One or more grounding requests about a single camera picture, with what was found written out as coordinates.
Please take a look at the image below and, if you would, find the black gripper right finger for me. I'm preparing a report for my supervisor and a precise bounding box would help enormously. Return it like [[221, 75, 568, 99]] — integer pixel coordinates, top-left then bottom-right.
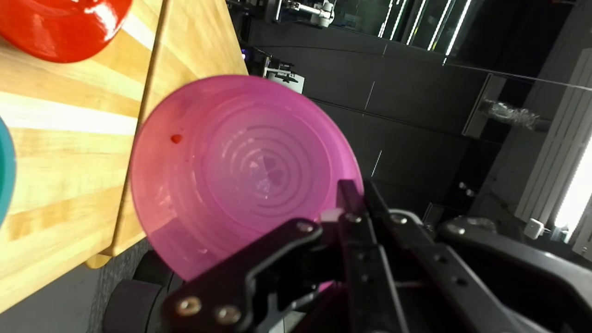
[[363, 182, 592, 333]]

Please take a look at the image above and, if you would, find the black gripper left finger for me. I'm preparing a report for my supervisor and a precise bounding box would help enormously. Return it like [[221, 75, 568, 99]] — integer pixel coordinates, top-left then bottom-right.
[[158, 178, 409, 333]]

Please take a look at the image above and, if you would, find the purple plastic bowl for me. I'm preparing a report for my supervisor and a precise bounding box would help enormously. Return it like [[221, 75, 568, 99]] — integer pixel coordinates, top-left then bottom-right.
[[128, 75, 367, 284]]

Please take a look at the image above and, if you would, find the green plastic bowl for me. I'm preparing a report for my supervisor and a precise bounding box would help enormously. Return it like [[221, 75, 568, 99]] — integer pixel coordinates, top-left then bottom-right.
[[0, 117, 19, 230]]

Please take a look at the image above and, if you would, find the red plate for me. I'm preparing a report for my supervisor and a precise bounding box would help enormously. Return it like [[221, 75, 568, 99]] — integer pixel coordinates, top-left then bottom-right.
[[0, 0, 136, 66]]

